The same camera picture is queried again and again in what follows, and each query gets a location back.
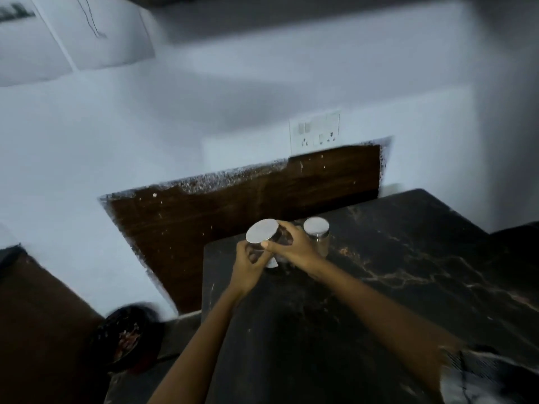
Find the person's left hand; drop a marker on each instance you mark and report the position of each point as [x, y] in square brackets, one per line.
[245, 273]

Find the person's right hand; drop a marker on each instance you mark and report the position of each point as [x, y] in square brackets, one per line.
[300, 250]

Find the person's left thumb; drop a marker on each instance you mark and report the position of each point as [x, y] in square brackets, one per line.
[265, 258]

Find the person's right thumb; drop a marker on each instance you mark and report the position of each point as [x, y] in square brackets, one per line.
[274, 245]

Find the glass jar with silver lid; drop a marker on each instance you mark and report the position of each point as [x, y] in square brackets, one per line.
[266, 241]

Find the person's left forearm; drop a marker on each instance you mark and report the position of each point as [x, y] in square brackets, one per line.
[198, 349]

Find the person's right forearm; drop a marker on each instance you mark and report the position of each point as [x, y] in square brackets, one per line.
[379, 315]

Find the small glass jar silver lid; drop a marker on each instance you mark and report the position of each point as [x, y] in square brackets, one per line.
[318, 234]

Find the dark wooden backsplash panel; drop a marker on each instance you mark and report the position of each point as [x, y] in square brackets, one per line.
[236, 218]

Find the black round bin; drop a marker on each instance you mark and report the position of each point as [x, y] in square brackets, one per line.
[126, 337]

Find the patterned dark sleeve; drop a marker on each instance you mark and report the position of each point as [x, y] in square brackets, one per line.
[490, 376]

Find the white wall switch socket plate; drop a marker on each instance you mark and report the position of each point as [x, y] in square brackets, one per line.
[314, 132]

